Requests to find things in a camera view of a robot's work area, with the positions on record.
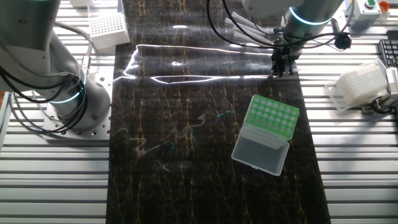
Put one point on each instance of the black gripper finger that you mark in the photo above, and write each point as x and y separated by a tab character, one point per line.
277	69
289	69

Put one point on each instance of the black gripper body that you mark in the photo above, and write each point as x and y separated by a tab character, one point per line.
284	55

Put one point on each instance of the green pipette tip holder box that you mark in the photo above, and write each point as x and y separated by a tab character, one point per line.
269	124

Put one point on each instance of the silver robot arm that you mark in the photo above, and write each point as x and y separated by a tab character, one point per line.
31	62

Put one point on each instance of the white tip rack clear lid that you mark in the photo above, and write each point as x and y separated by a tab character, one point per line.
360	82

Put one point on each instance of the white tip rack left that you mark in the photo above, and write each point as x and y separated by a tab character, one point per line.
109	29

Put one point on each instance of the black keyboard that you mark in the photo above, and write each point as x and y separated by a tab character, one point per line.
388	48

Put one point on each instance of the black marble pattern mat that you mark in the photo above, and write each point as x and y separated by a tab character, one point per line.
199	140

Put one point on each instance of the orange capped small bottle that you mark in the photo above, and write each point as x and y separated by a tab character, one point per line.
384	6

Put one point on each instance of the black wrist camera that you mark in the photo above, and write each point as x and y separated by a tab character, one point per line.
343	41

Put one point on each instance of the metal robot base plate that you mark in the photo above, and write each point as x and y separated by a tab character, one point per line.
102	93

